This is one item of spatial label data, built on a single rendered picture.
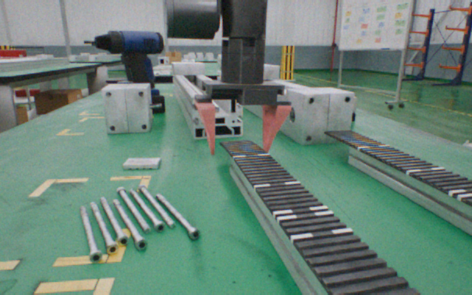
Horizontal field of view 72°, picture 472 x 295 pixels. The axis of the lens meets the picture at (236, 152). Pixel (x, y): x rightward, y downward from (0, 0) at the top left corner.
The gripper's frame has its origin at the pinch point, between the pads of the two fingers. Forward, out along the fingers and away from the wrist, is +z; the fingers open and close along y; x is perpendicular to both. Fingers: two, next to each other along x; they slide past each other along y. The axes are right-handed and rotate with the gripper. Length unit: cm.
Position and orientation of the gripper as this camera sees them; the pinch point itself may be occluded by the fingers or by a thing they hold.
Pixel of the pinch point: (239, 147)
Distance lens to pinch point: 46.7
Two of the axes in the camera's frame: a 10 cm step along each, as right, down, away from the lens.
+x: 2.1, 2.9, -9.3
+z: -0.3, 9.6, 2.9
